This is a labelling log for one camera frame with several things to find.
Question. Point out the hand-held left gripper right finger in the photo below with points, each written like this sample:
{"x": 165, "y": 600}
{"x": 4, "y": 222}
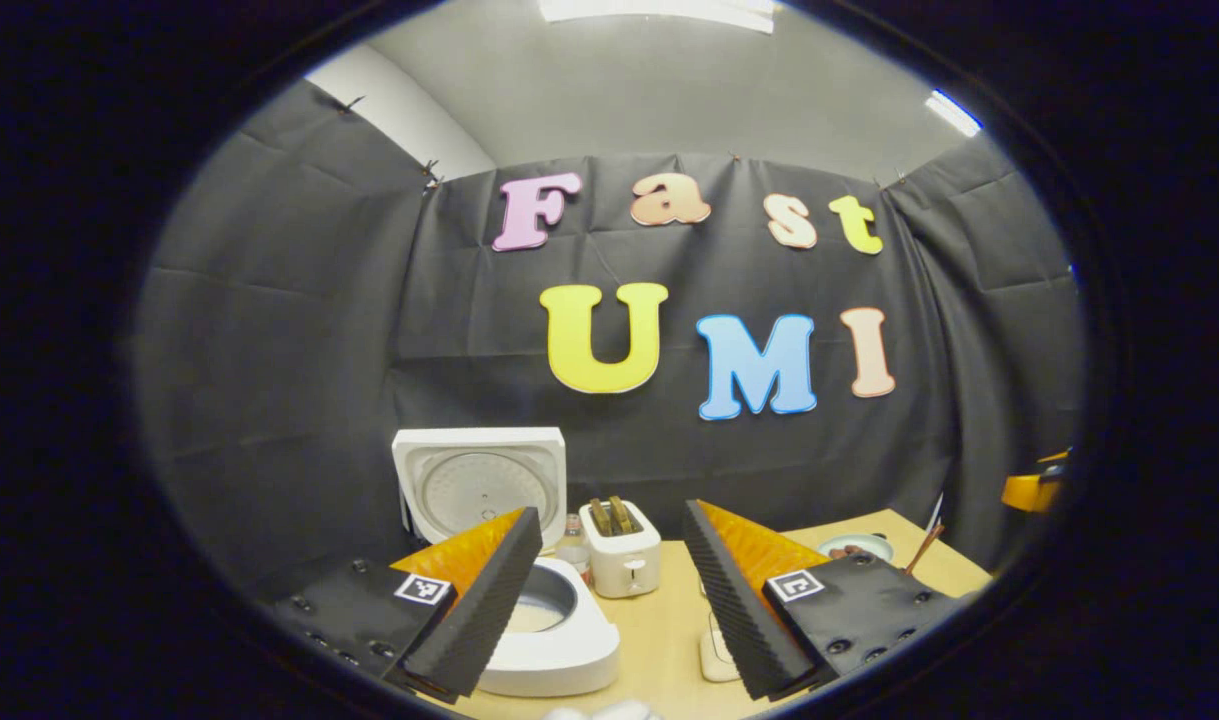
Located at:
{"x": 734, "y": 620}

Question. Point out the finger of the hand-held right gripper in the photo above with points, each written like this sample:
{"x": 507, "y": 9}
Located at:
{"x": 1027, "y": 493}
{"x": 1054, "y": 459}

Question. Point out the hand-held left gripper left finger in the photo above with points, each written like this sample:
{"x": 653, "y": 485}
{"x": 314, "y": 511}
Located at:
{"x": 489, "y": 610}

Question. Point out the white rice cooker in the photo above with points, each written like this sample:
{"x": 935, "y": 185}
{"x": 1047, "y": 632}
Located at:
{"x": 569, "y": 650}

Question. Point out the brown wooden spoon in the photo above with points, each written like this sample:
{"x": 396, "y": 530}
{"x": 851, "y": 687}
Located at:
{"x": 924, "y": 550}

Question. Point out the clear plastic bottle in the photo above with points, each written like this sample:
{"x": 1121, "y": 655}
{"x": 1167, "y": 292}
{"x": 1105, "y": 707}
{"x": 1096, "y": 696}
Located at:
{"x": 574, "y": 555}

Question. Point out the white toaster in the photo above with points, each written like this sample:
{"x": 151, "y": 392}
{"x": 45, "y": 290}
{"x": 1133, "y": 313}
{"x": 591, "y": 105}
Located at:
{"x": 624, "y": 565}

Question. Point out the brown toast slice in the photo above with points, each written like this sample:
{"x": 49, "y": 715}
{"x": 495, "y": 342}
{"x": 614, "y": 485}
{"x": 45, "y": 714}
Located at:
{"x": 622, "y": 514}
{"x": 600, "y": 517}

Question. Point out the pale green plate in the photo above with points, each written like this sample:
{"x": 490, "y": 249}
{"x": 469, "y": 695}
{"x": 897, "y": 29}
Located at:
{"x": 877, "y": 545}

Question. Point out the black backdrop cloth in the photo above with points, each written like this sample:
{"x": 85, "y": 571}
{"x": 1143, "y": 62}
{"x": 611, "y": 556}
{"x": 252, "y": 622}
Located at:
{"x": 319, "y": 350}

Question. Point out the small ceiling light panel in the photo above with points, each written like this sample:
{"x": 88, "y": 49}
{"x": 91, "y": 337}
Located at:
{"x": 954, "y": 113}

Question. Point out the long ceiling light panel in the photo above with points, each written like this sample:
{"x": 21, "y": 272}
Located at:
{"x": 659, "y": 12}

